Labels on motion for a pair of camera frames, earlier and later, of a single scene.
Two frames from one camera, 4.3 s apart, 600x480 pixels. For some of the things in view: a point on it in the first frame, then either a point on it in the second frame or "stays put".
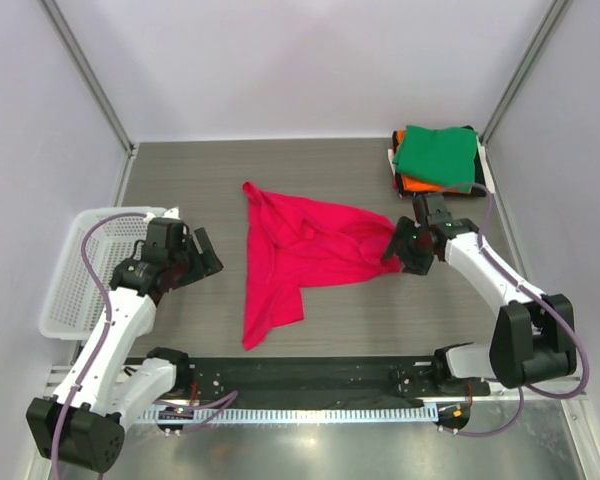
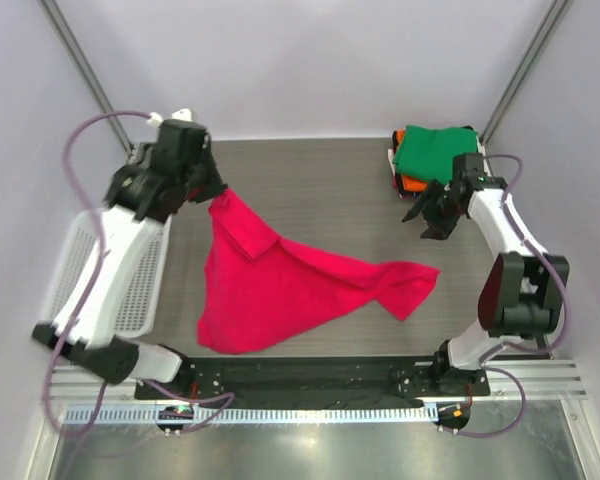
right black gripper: [405, 227] to [438, 229]
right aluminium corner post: [523, 73] stays put
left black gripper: [204, 263] to [216, 186]
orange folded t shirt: [415, 184] stays put
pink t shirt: [291, 244] to [263, 291]
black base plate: [325, 378] stays put
